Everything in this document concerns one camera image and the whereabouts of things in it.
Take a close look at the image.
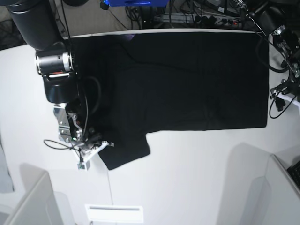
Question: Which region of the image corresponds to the blue box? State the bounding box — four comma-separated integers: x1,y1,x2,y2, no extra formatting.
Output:
105,0,169,7

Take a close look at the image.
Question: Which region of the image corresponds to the white partition panel left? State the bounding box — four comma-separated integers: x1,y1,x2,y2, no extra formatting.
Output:
5,172,64,225

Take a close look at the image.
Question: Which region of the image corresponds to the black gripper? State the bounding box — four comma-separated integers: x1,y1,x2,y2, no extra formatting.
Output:
79,127,103,151

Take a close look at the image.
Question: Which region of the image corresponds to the black gripper second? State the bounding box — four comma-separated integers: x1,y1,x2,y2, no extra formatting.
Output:
275,78,300,112

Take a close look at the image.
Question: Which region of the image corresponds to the white partition panel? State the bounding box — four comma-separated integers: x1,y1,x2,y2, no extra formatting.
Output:
240,155,300,225
5,172,64,225

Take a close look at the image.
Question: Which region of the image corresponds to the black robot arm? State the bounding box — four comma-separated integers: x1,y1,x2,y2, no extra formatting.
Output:
0,0,103,152

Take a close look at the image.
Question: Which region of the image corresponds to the black keyboard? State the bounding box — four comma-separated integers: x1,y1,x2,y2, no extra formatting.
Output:
287,161,300,188

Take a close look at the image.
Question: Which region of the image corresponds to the white partition panel right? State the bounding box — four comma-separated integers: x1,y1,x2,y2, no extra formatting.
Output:
240,155,300,225

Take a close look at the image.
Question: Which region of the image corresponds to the black T-shirt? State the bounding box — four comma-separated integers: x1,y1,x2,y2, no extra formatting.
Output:
72,32,269,170

